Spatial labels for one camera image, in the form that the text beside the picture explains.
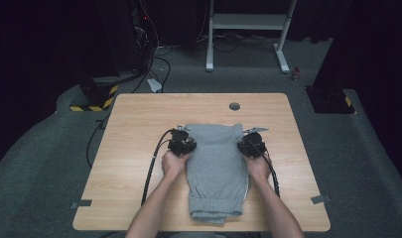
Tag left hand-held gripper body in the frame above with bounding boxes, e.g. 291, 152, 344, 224
167, 124, 193, 157

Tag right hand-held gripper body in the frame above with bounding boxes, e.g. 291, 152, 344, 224
243, 127, 270, 159

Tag grey shorts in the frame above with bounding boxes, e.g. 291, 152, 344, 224
184, 123, 250, 226

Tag person's left hand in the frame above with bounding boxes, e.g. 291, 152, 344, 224
161, 150, 191, 181

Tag person's right hand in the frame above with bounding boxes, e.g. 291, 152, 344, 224
243, 153, 273, 184

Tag white power adapter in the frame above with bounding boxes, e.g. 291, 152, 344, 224
147, 77, 164, 93

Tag grey tape piece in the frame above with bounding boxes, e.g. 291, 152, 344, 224
310, 194, 332, 205
70, 199, 93, 209

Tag black stand base yellow mark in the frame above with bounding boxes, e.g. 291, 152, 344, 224
305, 85, 358, 115

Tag black yellow striped stand base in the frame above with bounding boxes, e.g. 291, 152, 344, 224
68, 77, 120, 113

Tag black equipment rack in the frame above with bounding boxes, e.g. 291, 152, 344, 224
95, 0, 158, 76

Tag white metal stand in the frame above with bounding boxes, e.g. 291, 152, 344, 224
205, 0, 298, 74

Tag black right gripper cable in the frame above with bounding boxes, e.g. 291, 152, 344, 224
246, 138, 282, 198

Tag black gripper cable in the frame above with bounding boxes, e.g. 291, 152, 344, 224
140, 128, 174, 206
246, 138, 282, 198

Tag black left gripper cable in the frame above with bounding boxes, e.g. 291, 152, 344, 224
140, 128, 174, 206

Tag black floor cable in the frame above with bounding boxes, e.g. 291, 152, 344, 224
85, 113, 112, 169

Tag bundle of floor cables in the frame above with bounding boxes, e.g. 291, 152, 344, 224
196, 31, 280, 54

